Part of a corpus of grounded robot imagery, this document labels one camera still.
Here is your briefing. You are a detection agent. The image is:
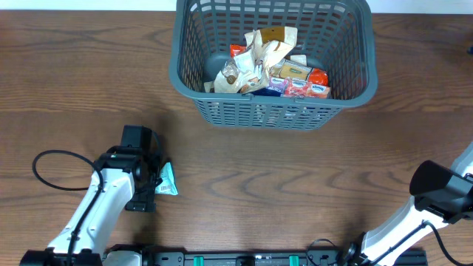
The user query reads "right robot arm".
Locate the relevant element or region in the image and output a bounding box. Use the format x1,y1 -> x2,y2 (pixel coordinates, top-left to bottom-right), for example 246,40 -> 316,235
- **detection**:
345,146 -> 472,265

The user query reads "teal snack packet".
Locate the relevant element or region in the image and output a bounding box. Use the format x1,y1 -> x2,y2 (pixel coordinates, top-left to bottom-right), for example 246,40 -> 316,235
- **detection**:
154,162 -> 179,196

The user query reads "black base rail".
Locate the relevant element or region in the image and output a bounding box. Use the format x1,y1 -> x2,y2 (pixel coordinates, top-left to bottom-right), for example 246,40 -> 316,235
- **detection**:
103,243 -> 429,266

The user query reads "beige snack bag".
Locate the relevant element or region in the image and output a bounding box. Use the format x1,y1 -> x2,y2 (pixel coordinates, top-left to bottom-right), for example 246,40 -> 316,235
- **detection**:
204,49 -> 268,94
240,26 -> 298,94
288,55 -> 307,66

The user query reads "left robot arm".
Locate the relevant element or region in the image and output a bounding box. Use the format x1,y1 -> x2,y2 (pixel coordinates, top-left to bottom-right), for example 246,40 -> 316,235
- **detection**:
19,145 -> 162,266

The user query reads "blue Kleenex tissue pack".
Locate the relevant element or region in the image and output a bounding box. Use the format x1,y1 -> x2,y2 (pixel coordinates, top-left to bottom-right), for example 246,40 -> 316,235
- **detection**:
252,77 -> 330,98

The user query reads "red spaghetti packet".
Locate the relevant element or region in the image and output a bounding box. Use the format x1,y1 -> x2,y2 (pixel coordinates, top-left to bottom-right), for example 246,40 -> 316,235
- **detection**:
230,44 -> 328,86

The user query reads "grey plastic basket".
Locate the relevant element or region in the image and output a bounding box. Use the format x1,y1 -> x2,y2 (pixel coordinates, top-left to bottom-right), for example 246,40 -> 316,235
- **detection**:
169,0 -> 378,130

